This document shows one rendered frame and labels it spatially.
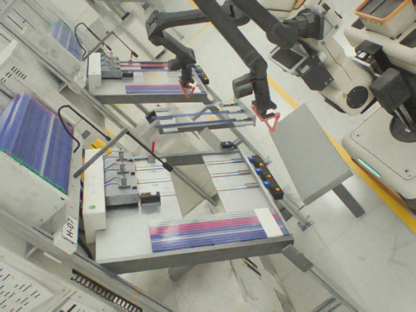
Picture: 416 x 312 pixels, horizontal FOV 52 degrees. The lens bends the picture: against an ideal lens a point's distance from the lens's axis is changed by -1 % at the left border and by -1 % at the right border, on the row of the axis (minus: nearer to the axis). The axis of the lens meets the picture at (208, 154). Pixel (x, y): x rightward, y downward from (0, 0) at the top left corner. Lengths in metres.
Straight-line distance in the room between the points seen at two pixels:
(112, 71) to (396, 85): 1.86
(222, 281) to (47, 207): 0.81
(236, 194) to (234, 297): 0.42
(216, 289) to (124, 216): 0.51
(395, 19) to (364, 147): 0.74
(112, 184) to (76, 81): 1.03
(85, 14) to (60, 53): 3.48
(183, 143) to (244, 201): 1.23
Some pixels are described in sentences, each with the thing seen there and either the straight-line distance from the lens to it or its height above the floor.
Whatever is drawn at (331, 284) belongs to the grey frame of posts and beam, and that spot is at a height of 0.44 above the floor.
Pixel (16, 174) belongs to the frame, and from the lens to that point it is 1.45.
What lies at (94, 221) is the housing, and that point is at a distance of 1.65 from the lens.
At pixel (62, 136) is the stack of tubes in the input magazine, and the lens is 1.84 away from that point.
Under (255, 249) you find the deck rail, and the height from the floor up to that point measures 0.80.
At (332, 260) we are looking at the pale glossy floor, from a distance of 2.44.
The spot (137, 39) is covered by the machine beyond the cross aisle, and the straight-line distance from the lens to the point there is 6.34.
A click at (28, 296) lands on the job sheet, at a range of 1.63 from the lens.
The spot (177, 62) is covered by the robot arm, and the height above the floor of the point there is 1.16.
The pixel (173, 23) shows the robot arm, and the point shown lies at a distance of 1.89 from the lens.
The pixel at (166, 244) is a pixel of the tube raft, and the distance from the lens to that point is 1.57.
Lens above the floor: 1.91
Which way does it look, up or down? 31 degrees down
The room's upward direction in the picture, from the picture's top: 47 degrees counter-clockwise
